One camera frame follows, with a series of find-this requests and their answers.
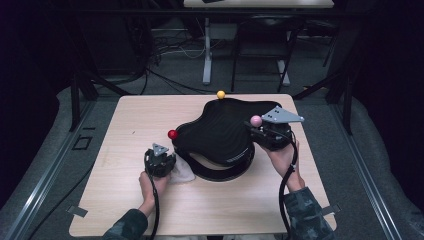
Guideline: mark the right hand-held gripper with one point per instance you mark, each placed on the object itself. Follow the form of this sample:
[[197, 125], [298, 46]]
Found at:
[[275, 136]]

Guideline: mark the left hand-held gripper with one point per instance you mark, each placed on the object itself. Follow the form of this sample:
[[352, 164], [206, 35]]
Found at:
[[160, 165]]

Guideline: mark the grey cleaning cloth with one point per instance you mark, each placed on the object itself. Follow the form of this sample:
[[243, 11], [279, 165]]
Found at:
[[181, 173]]

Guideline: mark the pink ball knob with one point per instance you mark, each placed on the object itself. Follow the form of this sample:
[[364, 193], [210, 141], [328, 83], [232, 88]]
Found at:
[[256, 121]]

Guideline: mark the red ball knob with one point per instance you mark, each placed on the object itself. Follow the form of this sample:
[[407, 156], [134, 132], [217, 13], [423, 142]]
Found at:
[[172, 134]]

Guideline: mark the black wavy tray shaker machine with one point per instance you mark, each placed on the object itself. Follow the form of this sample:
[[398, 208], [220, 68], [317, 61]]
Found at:
[[216, 133]]

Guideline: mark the yellow ball knob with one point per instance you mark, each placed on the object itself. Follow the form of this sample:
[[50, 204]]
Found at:
[[220, 94]]

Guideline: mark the person's left hand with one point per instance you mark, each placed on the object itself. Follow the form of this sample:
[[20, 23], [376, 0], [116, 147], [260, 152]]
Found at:
[[151, 190]]

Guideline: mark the person's right hand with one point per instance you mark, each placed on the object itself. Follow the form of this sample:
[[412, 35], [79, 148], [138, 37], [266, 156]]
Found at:
[[286, 165]]

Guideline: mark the white desk foot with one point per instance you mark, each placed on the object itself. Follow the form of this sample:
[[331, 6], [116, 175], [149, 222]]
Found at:
[[283, 71]]

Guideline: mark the grey tape strip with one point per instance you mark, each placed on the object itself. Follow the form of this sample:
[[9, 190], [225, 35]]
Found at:
[[333, 209], [77, 211]]

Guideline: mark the black chair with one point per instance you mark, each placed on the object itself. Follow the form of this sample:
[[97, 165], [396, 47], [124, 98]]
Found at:
[[266, 23]]

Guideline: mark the white desk leg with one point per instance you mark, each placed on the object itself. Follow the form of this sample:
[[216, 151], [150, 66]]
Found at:
[[207, 43]]

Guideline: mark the black crossbar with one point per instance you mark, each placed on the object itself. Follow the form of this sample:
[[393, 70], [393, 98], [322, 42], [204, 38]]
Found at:
[[133, 12]]

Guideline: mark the black frame stand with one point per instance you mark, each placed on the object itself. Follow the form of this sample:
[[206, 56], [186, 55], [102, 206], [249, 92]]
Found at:
[[348, 106], [75, 100]]

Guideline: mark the metal floor rail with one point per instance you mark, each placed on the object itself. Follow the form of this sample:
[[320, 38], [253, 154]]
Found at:
[[363, 173], [50, 173]]

